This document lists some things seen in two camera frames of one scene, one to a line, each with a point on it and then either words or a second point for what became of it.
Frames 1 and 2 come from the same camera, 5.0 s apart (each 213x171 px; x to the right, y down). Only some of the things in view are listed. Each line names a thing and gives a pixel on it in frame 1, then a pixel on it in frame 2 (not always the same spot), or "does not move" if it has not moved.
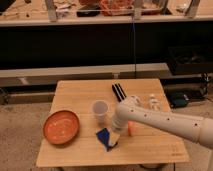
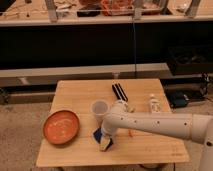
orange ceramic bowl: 61,126 does not move
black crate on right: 190,59 does not move
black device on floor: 178,99 does not move
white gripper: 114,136 -> 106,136
